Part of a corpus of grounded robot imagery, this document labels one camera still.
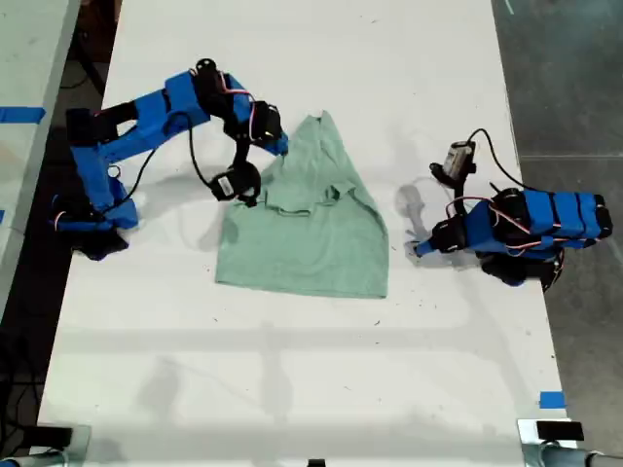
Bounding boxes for pale green T-shirt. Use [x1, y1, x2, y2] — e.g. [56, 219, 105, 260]
[214, 109, 391, 300]

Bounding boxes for short blue tape piece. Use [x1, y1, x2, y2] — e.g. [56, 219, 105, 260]
[538, 389, 568, 411]

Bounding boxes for black box on white plate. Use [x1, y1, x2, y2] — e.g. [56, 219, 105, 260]
[535, 420, 585, 442]

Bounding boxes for long blue tape strip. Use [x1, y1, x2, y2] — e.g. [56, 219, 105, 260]
[0, 106, 48, 125]

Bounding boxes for white side table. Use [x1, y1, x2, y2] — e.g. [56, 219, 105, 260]
[0, 0, 82, 305]

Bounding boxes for grey pipe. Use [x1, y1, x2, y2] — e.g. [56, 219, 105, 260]
[521, 443, 623, 467]

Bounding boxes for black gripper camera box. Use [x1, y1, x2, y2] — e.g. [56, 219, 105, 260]
[428, 139, 479, 196]
[208, 139, 263, 209]

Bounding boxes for black camera cable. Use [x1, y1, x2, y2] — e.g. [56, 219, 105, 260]
[467, 126, 528, 192]
[107, 111, 218, 216]

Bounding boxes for black floor cables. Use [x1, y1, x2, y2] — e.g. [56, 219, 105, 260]
[0, 330, 45, 458]

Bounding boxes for black box with cables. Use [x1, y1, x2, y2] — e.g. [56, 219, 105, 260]
[34, 424, 75, 449]

